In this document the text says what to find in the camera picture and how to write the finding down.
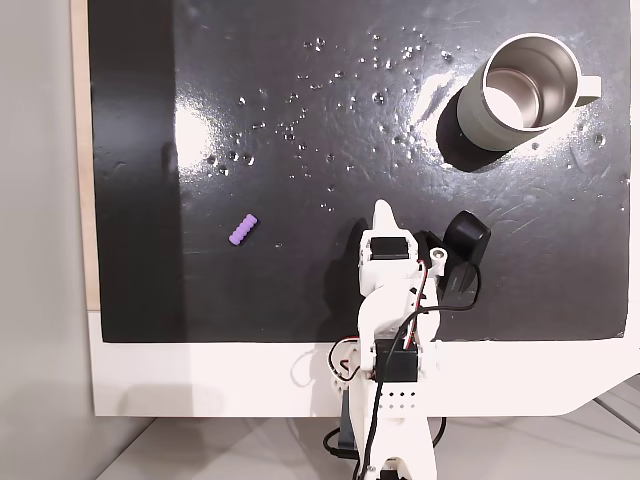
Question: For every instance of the purple ribbed pen grip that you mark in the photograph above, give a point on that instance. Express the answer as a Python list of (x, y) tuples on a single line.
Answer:
[(243, 229)]

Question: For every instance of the black rubber mat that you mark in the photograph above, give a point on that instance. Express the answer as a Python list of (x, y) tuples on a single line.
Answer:
[(300, 280)]

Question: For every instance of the pale green steel mug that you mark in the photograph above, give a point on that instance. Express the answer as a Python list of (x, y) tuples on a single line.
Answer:
[(505, 100)]

